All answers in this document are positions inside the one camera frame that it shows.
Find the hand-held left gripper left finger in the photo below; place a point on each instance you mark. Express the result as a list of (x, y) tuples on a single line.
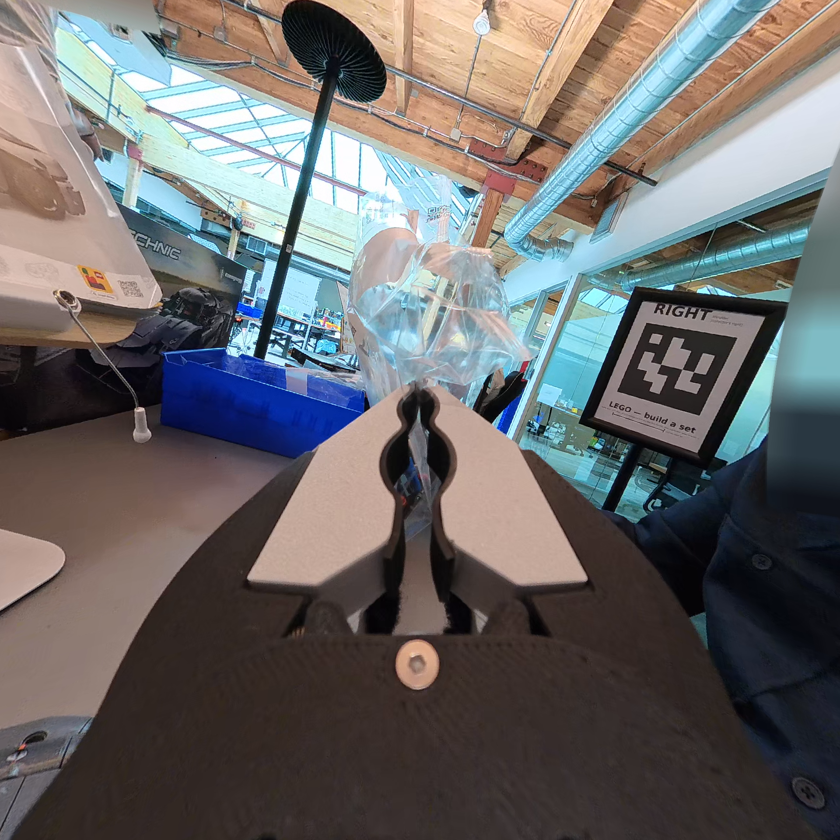
[(328, 525)]

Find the person's torso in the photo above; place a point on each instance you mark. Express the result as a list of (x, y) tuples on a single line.
[(774, 656)]

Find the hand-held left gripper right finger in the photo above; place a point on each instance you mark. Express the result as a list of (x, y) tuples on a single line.
[(512, 525)]

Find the black office chair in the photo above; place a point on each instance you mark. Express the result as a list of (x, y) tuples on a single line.
[(505, 394)]

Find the white metal book stand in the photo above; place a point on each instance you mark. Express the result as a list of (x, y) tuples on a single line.
[(19, 564)]

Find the hanging light bulb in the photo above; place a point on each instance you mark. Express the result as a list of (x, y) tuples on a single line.
[(481, 23)]

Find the blue plastic bin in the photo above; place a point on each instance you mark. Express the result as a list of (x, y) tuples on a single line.
[(216, 407)]

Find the black pole with round disc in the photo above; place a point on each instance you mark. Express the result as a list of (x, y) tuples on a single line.
[(334, 46)]

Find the person's right forearm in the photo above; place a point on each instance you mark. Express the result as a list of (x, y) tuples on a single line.
[(656, 558)]

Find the white ceiling unit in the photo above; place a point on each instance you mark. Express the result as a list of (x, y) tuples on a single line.
[(141, 59)]

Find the black framed marker sign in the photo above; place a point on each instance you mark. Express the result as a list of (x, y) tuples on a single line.
[(682, 367)]

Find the black lego set box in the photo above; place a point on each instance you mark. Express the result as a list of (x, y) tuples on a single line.
[(197, 315)]

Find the lego instruction booklet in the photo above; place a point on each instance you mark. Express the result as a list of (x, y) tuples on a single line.
[(39, 164)]

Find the clear bag of lego parts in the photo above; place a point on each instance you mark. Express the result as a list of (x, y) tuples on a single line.
[(426, 308)]

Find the silver ventilation duct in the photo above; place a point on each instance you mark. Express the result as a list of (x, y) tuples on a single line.
[(656, 85)]

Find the lego car model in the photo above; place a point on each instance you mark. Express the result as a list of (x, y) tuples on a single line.
[(26, 761)]

